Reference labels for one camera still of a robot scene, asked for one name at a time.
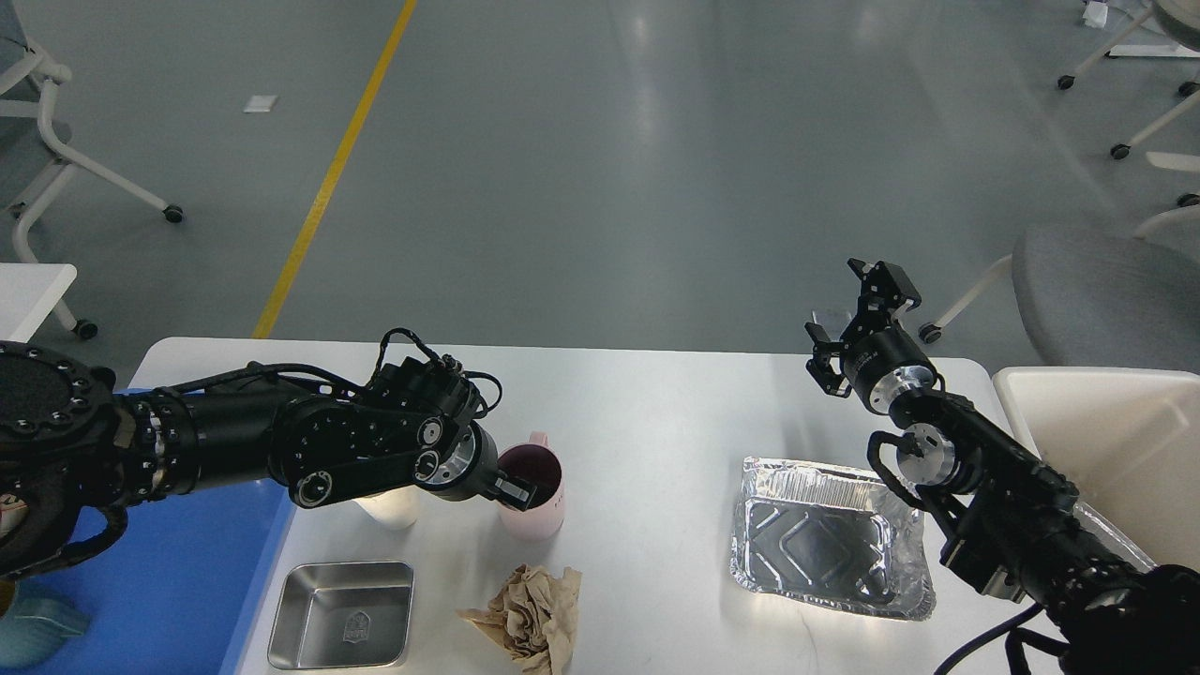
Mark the pink mug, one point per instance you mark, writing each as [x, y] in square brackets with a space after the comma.
[535, 462]

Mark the teal mug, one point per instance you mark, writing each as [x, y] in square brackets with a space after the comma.
[36, 621]

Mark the grey office chair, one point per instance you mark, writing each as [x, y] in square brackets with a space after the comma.
[1093, 299]

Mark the crumpled brown paper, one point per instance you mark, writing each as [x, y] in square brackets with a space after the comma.
[533, 618]

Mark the white chair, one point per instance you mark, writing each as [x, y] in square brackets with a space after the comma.
[1176, 22]
[39, 158]

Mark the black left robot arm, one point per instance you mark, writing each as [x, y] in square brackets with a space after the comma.
[332, 439]

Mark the white floor tag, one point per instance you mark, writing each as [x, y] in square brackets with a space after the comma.
[260, 104]

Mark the white chair left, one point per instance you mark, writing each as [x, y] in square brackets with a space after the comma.
[39, 158]

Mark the blue plastic tray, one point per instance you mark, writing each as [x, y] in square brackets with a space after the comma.
[153, 512]

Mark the beige plastic bin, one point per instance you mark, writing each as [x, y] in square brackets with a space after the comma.
[1127, 437]

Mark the steel square tray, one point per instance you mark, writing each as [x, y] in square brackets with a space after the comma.
[343, 615]

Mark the aluminium foil tray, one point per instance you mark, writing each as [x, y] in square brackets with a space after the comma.
[831, 536]

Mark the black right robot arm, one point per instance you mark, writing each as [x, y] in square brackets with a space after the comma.
[1008, 518]

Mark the white side table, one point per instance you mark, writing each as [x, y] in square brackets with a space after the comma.
[30, 292]

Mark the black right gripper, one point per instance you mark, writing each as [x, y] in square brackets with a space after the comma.
[884, 365]

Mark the white chair top right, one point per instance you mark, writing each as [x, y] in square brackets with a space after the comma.
[1176, 22]

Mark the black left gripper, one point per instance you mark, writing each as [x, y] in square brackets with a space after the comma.
[471, 471]

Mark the white paper cup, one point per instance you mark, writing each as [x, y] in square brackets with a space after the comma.
[395, 509]

